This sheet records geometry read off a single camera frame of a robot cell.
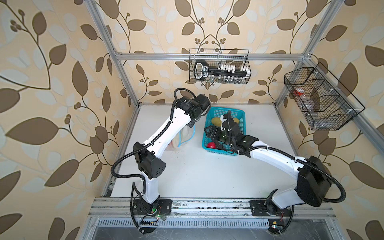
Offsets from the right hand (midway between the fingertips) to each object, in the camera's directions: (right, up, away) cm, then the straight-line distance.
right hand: (210, 132), depth 82 cm
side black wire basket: (+57, +15, -9) cm, 59 cm away
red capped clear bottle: (+49, +22, -1) cm, 54 cm away
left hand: (-14, +8, -5) cm, 17 cm away
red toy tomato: (+2, -9, +10) cm, 13 cm away
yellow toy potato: (+20, +6, +23) cm, 31 cm away
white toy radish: (-14, -2, +12) cm, 18 cm away
